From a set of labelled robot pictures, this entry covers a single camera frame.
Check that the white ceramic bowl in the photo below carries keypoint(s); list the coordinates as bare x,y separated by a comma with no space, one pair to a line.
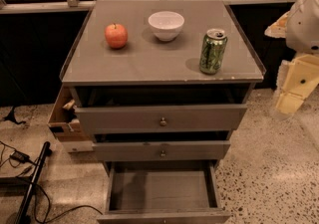
166,25

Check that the red apple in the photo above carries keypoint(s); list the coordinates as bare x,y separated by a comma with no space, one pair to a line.
116,35

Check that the green soda can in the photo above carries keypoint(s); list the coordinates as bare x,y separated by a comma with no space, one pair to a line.
213,47

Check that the grey drawer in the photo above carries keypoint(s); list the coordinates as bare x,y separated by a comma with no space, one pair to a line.
199,145
159,109
163,192

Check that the grey drawer cabinet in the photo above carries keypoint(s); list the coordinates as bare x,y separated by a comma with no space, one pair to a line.
147,61

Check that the top grey drawer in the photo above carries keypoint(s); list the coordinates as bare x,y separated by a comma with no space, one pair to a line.
159,109

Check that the black stand bar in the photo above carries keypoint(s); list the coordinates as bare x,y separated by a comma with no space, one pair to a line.
31,183

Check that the cardboard box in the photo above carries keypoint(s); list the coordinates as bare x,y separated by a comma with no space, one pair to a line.
64,125

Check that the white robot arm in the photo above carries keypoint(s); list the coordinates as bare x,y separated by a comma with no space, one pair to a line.
302,31

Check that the black power adapter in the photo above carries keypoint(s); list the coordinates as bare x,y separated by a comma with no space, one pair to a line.
20,157

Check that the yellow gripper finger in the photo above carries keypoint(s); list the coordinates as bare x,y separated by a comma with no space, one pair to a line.
278,28
296,80

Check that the bottom grey drawer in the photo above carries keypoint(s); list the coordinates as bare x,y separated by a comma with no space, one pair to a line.
163,192

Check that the middle grey drawer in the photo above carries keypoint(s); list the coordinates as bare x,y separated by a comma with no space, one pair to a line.
199,145

